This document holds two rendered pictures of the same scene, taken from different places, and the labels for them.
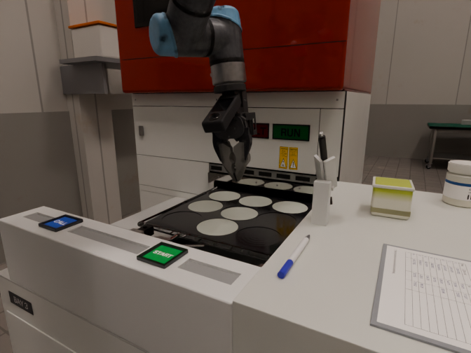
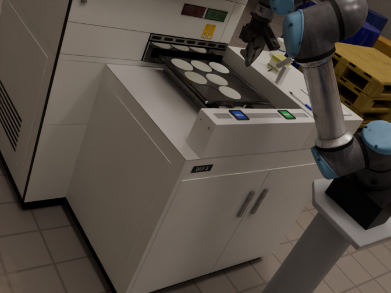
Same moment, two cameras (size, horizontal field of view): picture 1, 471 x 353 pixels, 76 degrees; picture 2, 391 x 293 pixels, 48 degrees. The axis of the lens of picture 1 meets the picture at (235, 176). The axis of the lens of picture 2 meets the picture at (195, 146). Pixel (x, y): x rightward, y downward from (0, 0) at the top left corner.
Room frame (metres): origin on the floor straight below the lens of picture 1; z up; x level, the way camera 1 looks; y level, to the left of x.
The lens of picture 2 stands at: (0.32, 1.72, 1.57)
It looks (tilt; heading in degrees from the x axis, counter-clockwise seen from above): 29 degrees down; 283
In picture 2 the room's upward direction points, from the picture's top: 25 degrees clockwise
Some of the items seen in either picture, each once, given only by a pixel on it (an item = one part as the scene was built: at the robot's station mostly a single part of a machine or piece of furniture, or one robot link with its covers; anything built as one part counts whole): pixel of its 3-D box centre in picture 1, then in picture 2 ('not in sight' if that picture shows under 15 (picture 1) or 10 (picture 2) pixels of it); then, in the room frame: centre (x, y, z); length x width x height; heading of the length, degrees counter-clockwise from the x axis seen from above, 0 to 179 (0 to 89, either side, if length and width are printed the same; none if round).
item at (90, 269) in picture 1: (111, 274); (256, 131); (0.49, 0.22, 0.89); 0.55 x 0.09 x 0.14; 61
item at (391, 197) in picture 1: (390, 197); (279, 64); (0.60, -0.32, 1.00); 0.07 x 0.07 x 0.07; 65
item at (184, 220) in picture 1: (238, 213); (214, 79); (0.77, -0.01, 0.90); 0.34 x 0.34 x 0.01; 61
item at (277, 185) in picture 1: (264, 192); (186, 55); (0.97, -0.10, 0.89); 0.44 x 0.02 x 0.10; 61
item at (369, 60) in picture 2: not in sight; (354, 102); (0.12, -2.49, 0.41); 1.12 x 0.77 x 0.82; 61
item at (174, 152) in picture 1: (220, 150); (162, 23); (1.06, 0.05, 1.02); 0.81 x 0.03 x 0.40; 61
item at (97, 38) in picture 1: (109, 45); not in sight; (2.59, 1.00, 1.61); 0.43 x 0.36 x 0.24; 150
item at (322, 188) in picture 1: (324, 188); (282, 68); (0.56, -0.17, 1.03); 0.06 x 0.04 x 0.13; 151
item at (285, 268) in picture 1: (296, 253); (300, 100); (0.42, -0.09, 0.97); 0.14 x 0.01 x 0.01; 151
